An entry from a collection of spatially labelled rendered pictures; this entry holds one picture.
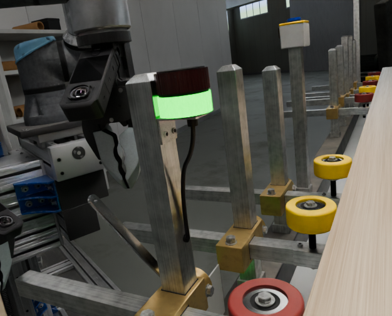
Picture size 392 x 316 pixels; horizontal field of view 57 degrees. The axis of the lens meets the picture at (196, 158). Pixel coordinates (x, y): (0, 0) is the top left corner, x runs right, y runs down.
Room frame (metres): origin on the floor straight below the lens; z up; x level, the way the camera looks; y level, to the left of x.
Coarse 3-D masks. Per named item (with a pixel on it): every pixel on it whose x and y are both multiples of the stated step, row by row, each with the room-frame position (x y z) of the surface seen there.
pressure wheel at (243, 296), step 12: (240, 288) 0.35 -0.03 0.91; (252, 288) 0.35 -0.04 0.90; (264, 288) 0.35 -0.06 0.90; (276, 288) 0.35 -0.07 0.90; (288, 288) 0.34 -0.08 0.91; (228, 300) 0.34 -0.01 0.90; (240, 300) 0.33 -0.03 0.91; (252, 300) 0.34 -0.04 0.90; (264, 300) 0.32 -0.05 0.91; (276, 300) 0.33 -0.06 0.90; (288, 300) 0.32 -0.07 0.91; (300, 300) 0.32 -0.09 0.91; (240, 312) 0.31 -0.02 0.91; (252, 312) 0.31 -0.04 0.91; (264, 312) 0.31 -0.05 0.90; (276, 312) 0.31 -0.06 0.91; (288, 312) 0.31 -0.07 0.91; (300, 312) 0.30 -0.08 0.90
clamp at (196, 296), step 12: (204, 276) 0.45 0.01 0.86; (192, 288) 0.42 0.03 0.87; (204, 288) 0.44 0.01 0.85; (156, 300) 0.40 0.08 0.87; (168, 300) 0.40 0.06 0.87; (180, 300) 0.40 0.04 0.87; (192, 300) 0.41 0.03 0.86; (204, 300) 0.43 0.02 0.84; (156, 312) 0.38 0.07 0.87; (168, 312) 0.38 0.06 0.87; (180, 312) 0.38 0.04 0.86
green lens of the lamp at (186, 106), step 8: (184, 96) 0.38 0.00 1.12; (192, 96) 0.38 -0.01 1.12; (200, 96) 0.38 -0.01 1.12; (208, 96) 0.39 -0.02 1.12; (160, 104) 0.39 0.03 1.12; (168, 104) 0.38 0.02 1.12; (176, 104) 0.38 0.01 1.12; (184, 104) 0.38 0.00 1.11; (192, 104) 0.38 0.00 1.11; (200, 104) 0.38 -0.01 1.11; (208, 104) 0.39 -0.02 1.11; (160, 112) 0.40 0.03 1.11; (168, 112) 0.38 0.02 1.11; (176, 112) 0.38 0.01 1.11; (184, 112) 0.38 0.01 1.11; (192, 112) 0.38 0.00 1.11; (200, 112) 0.38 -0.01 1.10; (208, 112) 0.39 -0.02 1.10
